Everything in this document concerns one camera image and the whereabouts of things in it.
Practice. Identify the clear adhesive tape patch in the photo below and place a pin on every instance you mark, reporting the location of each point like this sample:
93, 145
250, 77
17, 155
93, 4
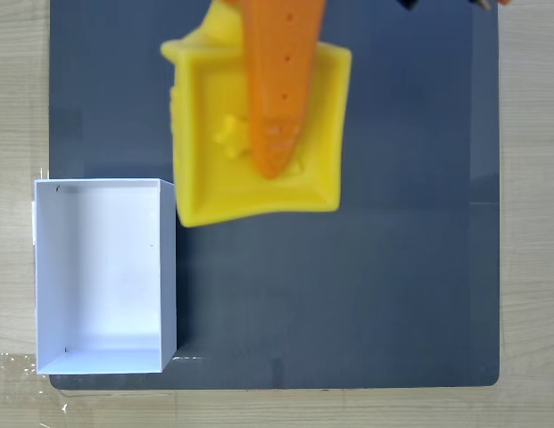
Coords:
18, 379

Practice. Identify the yellow stud toy block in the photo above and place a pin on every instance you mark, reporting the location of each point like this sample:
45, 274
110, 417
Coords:
214, 178

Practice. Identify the dark grey table mat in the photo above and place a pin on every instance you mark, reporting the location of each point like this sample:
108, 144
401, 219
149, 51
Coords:
348, 290

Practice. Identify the white open cardboard box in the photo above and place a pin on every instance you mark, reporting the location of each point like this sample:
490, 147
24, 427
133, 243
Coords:
107, 276

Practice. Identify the small white tape strip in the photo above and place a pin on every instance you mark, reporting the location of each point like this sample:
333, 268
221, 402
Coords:
187, 358

